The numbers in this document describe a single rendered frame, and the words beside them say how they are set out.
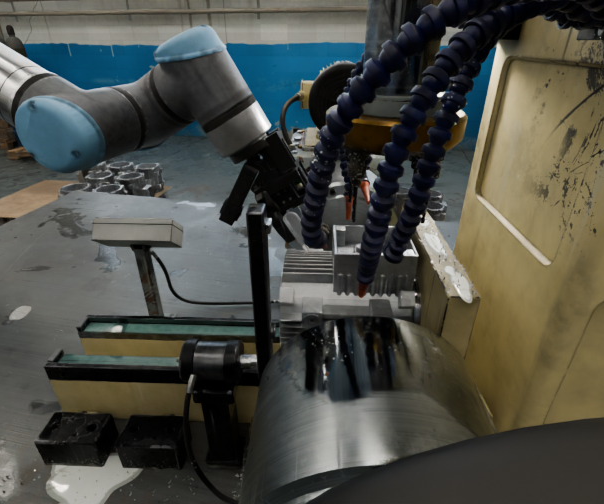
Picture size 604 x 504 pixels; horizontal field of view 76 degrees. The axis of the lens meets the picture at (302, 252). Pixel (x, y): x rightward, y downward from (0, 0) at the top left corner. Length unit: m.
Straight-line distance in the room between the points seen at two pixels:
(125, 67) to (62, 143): 6.81
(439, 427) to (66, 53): 7.84
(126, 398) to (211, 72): 0.56
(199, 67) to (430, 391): 0.47
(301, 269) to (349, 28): 5.58
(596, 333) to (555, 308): 0.07
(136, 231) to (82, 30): 6.91
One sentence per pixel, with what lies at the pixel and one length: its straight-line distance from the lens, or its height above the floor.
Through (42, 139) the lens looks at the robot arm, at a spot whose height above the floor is 1.31.
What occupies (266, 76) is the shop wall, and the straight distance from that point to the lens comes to 6.33.
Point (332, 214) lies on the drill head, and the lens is 0.81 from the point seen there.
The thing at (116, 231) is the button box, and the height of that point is 1.06.
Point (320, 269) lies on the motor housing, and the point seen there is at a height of 1.11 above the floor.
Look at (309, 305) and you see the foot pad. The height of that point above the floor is 1.08.
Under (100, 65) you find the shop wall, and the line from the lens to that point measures 7.61.
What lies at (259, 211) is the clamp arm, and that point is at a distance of 0.43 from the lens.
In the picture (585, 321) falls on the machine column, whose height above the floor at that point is 1.14.
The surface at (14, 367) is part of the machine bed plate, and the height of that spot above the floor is 0.80.
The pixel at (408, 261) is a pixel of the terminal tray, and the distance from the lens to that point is 0.58.
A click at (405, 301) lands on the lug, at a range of 0.59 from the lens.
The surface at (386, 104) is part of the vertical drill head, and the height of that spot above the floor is 1.35.
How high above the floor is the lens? 1.42
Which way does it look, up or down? 29 degrees down
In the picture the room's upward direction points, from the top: straight up
